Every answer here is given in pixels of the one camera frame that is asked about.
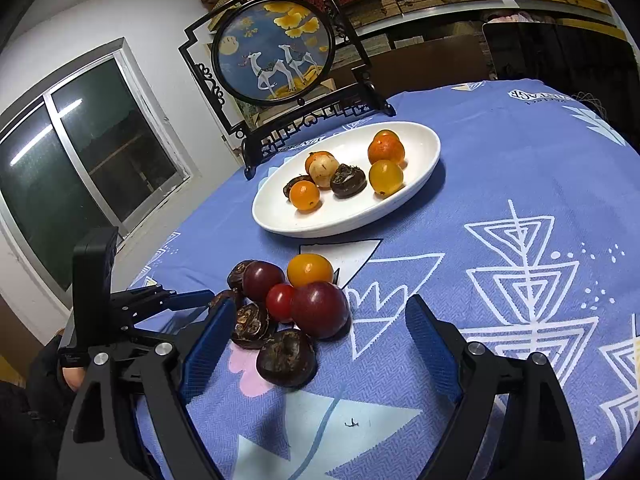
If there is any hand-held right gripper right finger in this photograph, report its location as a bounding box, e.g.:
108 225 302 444
406 295 585 480

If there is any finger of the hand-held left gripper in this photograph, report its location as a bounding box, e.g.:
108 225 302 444
129 320 201 345
150 287 217 313

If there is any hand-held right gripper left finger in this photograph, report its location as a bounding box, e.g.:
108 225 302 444
57 301 237 480

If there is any dark brown water chestnut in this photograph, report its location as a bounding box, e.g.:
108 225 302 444
230 302 277 350
207 288 246 311
227 260 254 292
283 175 313 200
330 163 368 199
256 329 318 389

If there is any dark red plum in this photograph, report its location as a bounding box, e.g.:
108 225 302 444
242 260 286 303
290 281 350 339

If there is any red cherry tomato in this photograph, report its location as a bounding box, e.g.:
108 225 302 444
265 283 297 324

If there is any yellow tomato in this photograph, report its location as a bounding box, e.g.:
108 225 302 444
287 253 335 288
369 159 404 197
289 180 321 211

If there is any white oval plate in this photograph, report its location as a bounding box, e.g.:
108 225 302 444
251 121 442 239

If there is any pale peeled orange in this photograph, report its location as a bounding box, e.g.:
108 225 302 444
309 155 341 189

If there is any mandarin orange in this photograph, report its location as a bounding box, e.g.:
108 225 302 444
367 129 406 166
305 151 335 173

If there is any person's left forearm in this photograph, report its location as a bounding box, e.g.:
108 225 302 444
25 332 76 411

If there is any sliding glass window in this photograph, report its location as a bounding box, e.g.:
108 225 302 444
0 40 193 306

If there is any blue printed tablecloth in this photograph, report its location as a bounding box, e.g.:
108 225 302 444
127 77 640 480

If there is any round deer embroidery table screen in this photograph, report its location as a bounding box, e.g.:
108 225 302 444
178 0 397 181

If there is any brown cardboard panel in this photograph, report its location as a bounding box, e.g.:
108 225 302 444
345 35 493 103

